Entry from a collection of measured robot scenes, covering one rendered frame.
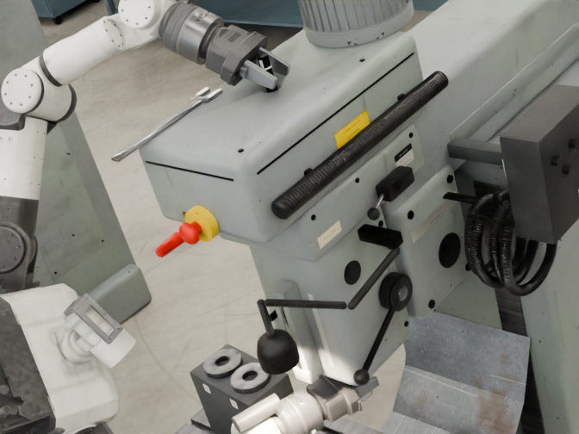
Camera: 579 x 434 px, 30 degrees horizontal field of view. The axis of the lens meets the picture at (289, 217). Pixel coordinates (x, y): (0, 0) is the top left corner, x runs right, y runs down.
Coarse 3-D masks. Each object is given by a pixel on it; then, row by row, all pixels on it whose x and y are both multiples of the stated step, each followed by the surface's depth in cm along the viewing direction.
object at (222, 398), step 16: (224, 352) 248; (240, 352) 248; (208, 368) 244; (224, 368) 243; (240, 368) 241; (256, 368) 240; (208, 384) 242; (224, 384) 240; (240, 384) 236; (256, 384) 235; (272, 384) 235; (288, 384) 238; (208, 400) 247; (224, 400) 240; (240, 400) 233; (256, 400) 232; (208, 416) 253; (224, 416) 245; (224, 432) 250
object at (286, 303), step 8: (272, 304) 183; (280, 304) 182; (288, 304) 182; (296, 304) 181; (304, 304) 180; (312, 304) 180; (320, 304) 179; (328, 304) 178; (336, 304) 178; (344, 304) 177
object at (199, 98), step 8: (208, 88) 188; (200, 96) 185; (208, 96) 185; (216, 96) 185; (192, 104) 183; (200, 104) 184; (176, 112) 182; (184, 112) 182; (168, 120) 180; (176, 120) 180; (152, 128) 179; (160, 128) 178; (144, 136) 177; (152, 136) 177; (136, 144) 175; (144, 144) 176; (120, 152) 174; (128, 152) 174; (112, 160) 174; (120, 160) 173
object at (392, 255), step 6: (390, 252) 186; (396, 252) 187; (384, 258) 186; (390, 258) 185; (384, 264) 184; (378, 270) 183; (384, 270) 184; (372, 276) 182; (378, 276) 182; (366, 282) 181; (372, 282) 181; (360, 288) 180; (366, 288) 179; (360, 294) 178; (354, 300) 177; (360, 300) 178; (348, 306) 177; (354, 306) 177
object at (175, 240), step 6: (174, 234) 185; (168, 240) 184; (174, 240) 185; (180, 240) 185; (162, 246) 183; (168, 246) 184; (174, 246) 184; (156, 252) 184; (162, 252) 183; (168, 252) 184
